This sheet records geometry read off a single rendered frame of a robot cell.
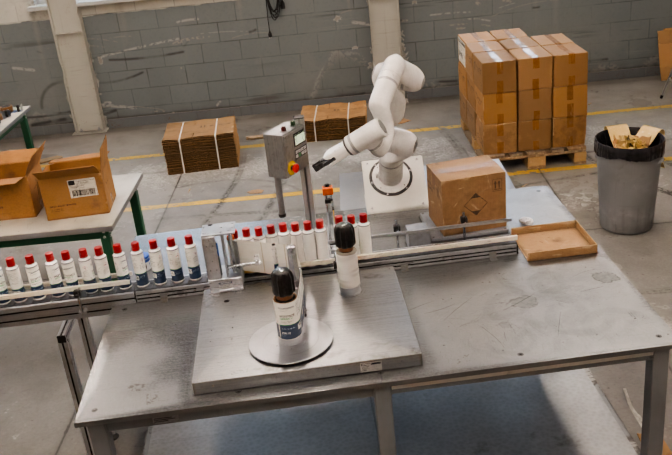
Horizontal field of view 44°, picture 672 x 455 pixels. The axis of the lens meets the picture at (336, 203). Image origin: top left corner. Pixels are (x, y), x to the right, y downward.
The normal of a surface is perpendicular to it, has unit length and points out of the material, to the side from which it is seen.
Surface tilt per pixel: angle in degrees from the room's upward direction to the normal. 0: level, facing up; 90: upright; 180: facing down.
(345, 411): 1
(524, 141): 93
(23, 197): 89
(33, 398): 0
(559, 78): 90
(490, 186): 90
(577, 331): 0
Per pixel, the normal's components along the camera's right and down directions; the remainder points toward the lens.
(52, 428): -0.10, -0.92
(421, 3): 0.01, 0.39
